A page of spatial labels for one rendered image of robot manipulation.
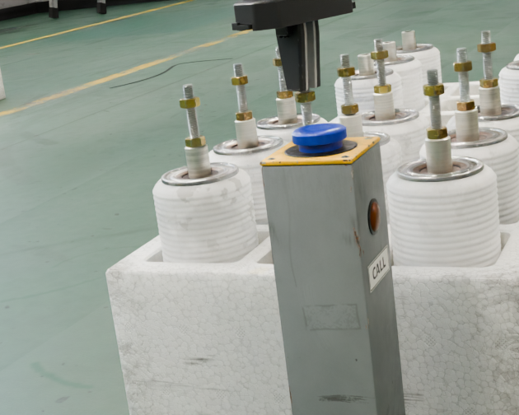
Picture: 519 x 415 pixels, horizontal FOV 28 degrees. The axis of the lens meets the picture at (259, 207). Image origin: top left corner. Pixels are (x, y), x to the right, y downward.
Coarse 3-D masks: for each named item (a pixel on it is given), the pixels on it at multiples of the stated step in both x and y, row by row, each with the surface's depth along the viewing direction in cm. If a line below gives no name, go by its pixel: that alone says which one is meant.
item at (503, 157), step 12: (504, 144) 98; (516, 144) 99; (420, 156) 102; (480, 156) 97; (492, 156) 97; (504, 156) 98; (516, 156) 99; (492, 168) 97; (504, 168) 98; (516, 168) 99; (504, 180) 98; (516, 180) 99; (504, 192) 98; (516, 192) 99; (504, 204) 98; (516, 204) 99; (504, 216) 99; (516, 216) 100
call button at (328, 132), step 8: (304, 128) 76; (312, 128) 75; (320, 128) 75; (328, 128) 74; (336, 128) 74; (344, 128) 75; (296, 136) 74; (304, 136) 74; (312, 136) 74; (320, 136) 73; (328, 136) 73; (336, 136) 74; (344, 136) 74; (296, 144) 75; (304, 144) 74; (312, 144) 74; (320, 144) 74; (328, 144) 74; (336, 144) 74; (304, 152) 75; (312, 152) 74
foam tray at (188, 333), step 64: (128, 256) 102; (256, 256) 97; (512, 256) 88; (128, 320) 99; (192, 320) 96; (256, 320) 93; (448, 320) 86; (512, 320) 84; (128, 384) 101; (192, 384) 98; (256, 384) 95; (448, 384) 88; (512, 384) 86
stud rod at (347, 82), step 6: (342, 54) 103; (348, 54) 103; (342, 60) 103; (348, 60) 103; (342, 66) 103; (348, 66) 103; (342, 78) 104; (348, 78) 104; (348, 84) 104; (348, 90) 104; (348, 96) 104; (348, 102) 104; (348, 114) 105
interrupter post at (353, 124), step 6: (342, 114) 105; (354, 114) 104; (360, 114) 105; (342, 120) 105; (348, 120) 104; (354, 120) 104; (360, 120) 104; (348, 126) 104; (354, 126) 104; (360, 126) 105; (348, 132) 104; (354, 132) 104; (360, 132) 105
